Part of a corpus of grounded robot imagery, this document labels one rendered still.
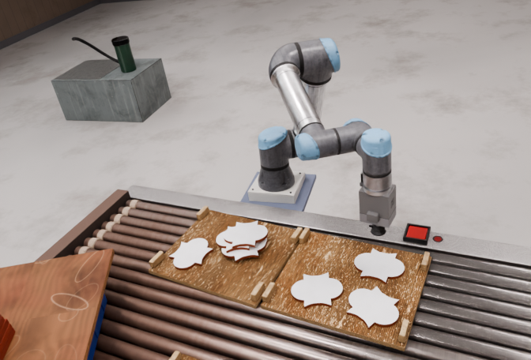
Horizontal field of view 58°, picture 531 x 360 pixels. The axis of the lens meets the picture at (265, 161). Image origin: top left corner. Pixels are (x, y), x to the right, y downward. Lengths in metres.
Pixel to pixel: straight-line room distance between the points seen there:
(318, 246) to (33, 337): 0.86
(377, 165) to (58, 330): 0.94
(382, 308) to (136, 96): 4.00
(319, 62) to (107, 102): 3.87
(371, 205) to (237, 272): 0.49
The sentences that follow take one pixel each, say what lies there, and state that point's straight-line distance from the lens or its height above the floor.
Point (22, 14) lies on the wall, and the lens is 10.47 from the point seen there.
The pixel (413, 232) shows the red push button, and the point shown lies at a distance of 1.66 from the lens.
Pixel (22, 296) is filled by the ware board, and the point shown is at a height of 1.04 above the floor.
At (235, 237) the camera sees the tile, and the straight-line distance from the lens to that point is 1.62.
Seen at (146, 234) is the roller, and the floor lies 0.92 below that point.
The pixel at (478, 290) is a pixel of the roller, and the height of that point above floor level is 0.91.
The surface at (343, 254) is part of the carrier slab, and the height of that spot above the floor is 0.94.
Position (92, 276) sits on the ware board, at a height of 1.04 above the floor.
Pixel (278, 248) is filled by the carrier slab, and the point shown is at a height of 0.94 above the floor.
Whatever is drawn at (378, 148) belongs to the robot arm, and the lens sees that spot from 1.23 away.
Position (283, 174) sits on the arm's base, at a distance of 1.91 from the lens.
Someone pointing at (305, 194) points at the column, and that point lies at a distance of 1.96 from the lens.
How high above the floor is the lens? 1.99
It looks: 30 degrees down
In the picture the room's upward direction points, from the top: 9 degrees counter-clockwise
